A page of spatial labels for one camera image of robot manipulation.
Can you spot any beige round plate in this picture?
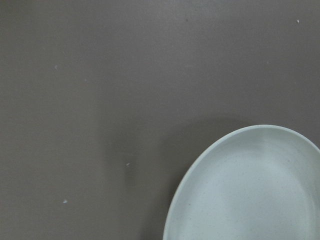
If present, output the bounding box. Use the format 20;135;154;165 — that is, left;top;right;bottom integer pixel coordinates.
163;125;320;240

